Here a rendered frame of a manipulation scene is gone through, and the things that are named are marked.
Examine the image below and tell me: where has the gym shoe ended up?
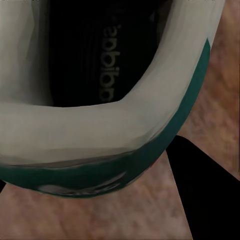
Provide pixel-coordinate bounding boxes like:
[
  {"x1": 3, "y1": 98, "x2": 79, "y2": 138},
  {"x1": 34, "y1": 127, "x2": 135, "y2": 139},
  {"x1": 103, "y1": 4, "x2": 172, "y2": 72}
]
[{"x1": 0, "y1": 0, "x2": 225, "y2": 200}]

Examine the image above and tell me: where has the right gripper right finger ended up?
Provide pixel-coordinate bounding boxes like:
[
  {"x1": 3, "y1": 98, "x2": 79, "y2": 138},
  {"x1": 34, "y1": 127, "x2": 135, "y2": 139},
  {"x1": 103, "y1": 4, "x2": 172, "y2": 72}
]
[{"x1": 166, "y1": 135, "x2": 240, "y2": 240}]

